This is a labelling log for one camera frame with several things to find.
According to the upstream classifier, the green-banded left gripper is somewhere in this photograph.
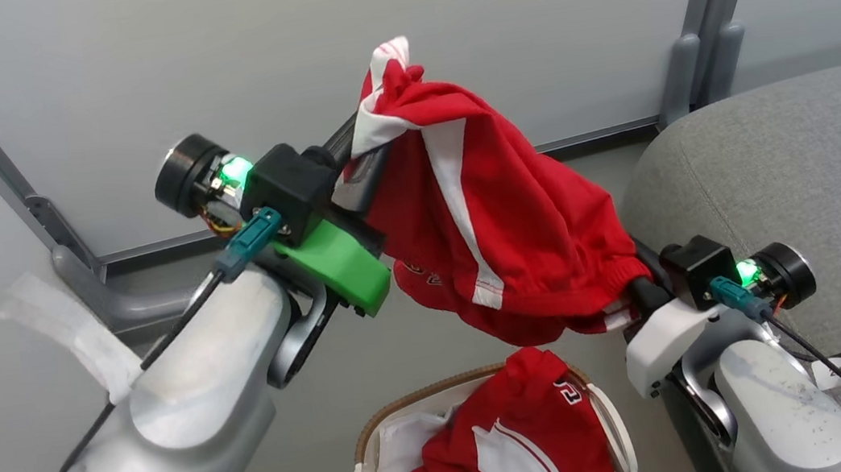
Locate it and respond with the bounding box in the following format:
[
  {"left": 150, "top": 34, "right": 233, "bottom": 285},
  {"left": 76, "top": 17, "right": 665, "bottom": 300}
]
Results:
[{"left": 148, "top": 110, "right": 411, "bottom": 344}]

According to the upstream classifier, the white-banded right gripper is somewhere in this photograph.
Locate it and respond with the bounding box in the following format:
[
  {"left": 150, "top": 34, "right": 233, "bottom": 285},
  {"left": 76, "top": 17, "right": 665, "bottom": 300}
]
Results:
[{"left": 610, "top": 216, "right": 828, "bottom": 402}]

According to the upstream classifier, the red and white jersey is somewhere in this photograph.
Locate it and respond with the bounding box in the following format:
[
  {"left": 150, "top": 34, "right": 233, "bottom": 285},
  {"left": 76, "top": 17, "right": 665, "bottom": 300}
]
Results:
[{"left": 313, "top": 7, "right": 661, "bottom": 371}]

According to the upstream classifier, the red white sports jersey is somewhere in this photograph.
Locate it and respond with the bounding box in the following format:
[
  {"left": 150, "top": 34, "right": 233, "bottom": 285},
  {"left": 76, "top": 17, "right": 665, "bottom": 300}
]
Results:
[{"left": 393, "top": 336, "right": 623, "bottom": 472}]

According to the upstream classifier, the white basket liner cloth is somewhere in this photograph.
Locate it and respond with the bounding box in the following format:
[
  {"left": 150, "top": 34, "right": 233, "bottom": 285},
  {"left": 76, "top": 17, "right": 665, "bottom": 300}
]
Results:
[{"left": 370, "top": 399, "right": 501, "bottom": 472}]

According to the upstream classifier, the white laundry basket, brown rim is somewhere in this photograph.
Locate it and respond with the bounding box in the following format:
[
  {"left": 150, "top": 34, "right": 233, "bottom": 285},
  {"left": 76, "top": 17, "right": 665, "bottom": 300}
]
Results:
[{"left": 340, "top": 346, "right": 641, "bottom": 472}]

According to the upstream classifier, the grey fabric sofa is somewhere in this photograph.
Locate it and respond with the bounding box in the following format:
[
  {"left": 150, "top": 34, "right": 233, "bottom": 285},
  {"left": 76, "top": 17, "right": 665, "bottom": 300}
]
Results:
[{"left": 604, "top": 59, "right": 841, "bottom": 472}]

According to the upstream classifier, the large white tape flag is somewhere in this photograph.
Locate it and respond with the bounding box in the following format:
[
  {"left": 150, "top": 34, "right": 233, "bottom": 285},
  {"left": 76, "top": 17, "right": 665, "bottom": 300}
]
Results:
[{"left": 0, "top": 259, "right": 148, "bottom": 418}]

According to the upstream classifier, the black right cable, teal plug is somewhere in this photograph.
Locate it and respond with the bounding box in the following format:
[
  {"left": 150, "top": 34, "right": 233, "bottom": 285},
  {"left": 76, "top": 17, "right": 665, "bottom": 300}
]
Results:
[{"left": 709, "top": 260, "right": 841, "bottom": 472}]

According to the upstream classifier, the black cable, teal plug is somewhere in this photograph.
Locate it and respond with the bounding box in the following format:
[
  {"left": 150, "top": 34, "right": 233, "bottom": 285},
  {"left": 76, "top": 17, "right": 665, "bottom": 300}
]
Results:
[
  {"left": 21, "top": 204, "right": 313, "bottom": 472},
  {"left": 709, "top": 260, "right": 841, "bottom": 472}
]

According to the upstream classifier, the black left cable, teal plug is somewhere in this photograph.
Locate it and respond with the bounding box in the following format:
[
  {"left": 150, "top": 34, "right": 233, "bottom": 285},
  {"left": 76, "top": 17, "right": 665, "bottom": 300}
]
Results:
[{"left": 21, "top": 204, "right": 313, "bottom": 472}]

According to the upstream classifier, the grey partition foot bracket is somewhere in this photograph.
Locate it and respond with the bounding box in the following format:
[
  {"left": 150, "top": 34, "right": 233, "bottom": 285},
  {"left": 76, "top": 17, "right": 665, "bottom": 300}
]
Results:
[{"left": 48, "top": 224, "right": 237, "bottom": 342}]

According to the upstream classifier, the grey double partition post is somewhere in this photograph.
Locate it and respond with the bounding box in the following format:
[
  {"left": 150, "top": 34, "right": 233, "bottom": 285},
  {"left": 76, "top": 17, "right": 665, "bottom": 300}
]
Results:
[{"left": 641, "top": 0, "right": 797, "bottom": 130}]

